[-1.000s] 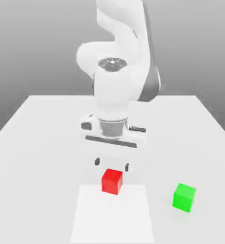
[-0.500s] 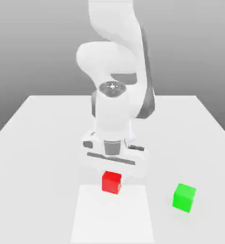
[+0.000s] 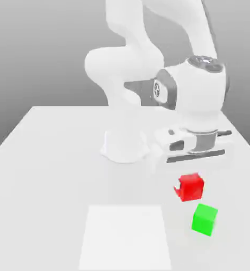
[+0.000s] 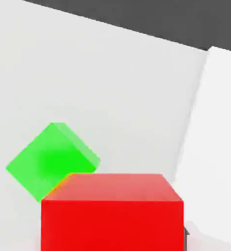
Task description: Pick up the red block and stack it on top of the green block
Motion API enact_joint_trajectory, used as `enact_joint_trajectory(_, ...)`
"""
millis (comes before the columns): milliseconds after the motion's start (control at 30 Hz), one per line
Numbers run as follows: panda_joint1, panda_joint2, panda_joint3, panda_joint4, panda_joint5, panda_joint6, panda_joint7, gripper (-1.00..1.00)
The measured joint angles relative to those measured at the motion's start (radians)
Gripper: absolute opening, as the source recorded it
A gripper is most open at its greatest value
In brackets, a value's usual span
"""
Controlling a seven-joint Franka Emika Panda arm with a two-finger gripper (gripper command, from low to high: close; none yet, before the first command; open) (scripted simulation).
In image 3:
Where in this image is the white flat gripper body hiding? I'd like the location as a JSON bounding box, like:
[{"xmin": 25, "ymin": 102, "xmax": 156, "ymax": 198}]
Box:
[{"xmin": 153, "ymin": 148, "xmax": 226, "ymax": 168}]

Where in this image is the small red cube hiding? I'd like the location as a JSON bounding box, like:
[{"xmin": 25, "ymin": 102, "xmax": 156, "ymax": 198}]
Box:
[{"xmin": 173, "ymin": 172, "xmax": 205, "ymax": 202}]

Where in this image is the small green cube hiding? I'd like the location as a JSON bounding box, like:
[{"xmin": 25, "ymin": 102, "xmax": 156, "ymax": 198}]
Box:
[{"xmin": 191, "ymin": 203, "xmax": 219, "ymax": 237}]

